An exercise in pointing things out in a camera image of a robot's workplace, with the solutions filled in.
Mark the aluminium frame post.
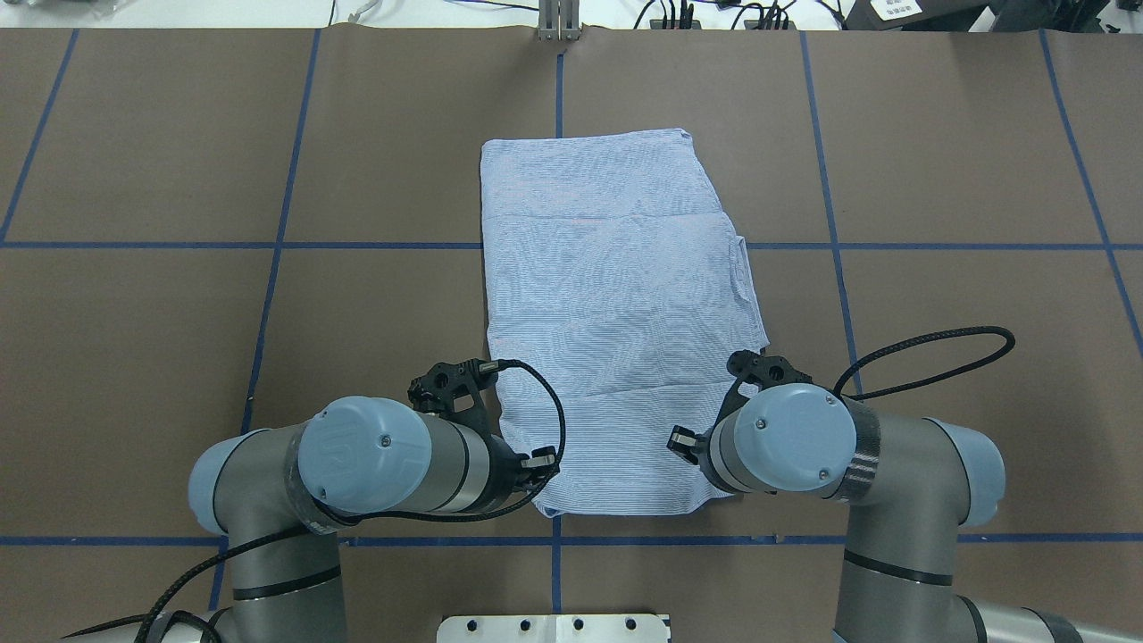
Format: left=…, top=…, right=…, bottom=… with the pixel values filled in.
left=538, top=0, right=582, bottom=42

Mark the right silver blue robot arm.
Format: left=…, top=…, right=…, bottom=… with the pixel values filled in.
left=668, top=349, right=1140, bottom=642

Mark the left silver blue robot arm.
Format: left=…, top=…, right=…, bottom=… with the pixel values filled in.
left=67, top=359, right=567, bottom=642

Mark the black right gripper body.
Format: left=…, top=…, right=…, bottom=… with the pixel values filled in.
left=666, top=349, right=813, bottom=465

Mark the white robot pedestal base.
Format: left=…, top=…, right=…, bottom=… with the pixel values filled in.
left=435, top=612, right=672, bottom=642

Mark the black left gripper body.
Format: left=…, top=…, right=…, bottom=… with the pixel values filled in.
left=407, top=359, right=561, bottom=492

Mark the blue striped button shirt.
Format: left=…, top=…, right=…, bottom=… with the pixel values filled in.
left=480, top=128, right=769, bottom=519

